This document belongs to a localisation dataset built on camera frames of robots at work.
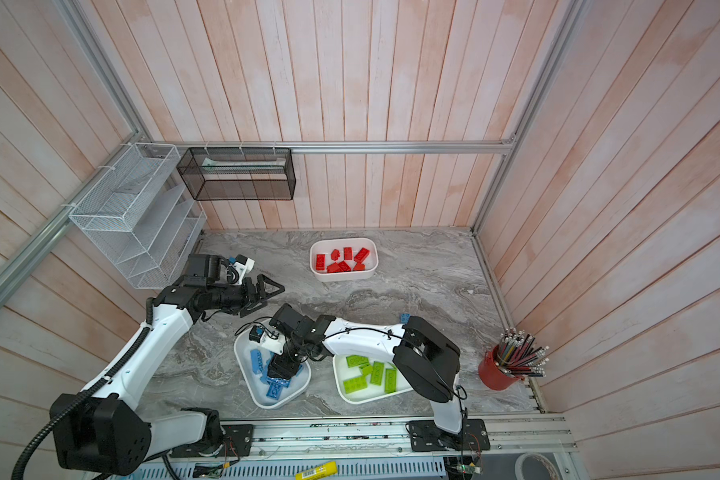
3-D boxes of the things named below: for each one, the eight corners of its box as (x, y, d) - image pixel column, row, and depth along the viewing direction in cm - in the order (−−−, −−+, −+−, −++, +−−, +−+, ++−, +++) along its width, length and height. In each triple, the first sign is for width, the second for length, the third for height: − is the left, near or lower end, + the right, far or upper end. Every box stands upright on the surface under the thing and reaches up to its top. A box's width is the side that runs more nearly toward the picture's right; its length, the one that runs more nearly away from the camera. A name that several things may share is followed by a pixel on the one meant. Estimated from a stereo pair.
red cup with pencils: (473, 385, 84) (497, 362, 70) (481, 351, 90) (505, 324, 76) (512, 404, 81) (545, 384, 67) (517, 367, 87) (549, 342, 73)
